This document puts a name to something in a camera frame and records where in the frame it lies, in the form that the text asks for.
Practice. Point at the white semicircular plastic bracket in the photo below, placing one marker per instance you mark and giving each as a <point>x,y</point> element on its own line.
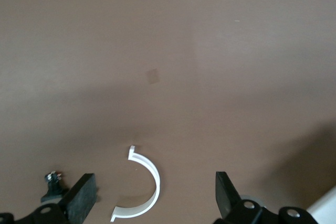
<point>155,176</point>

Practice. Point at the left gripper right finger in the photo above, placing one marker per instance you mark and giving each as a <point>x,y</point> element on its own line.
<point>231,208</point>

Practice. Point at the black flat-headed switch component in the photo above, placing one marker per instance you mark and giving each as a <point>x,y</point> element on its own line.
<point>53,191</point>

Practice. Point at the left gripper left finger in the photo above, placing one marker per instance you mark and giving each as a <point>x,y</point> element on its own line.
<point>78,200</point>

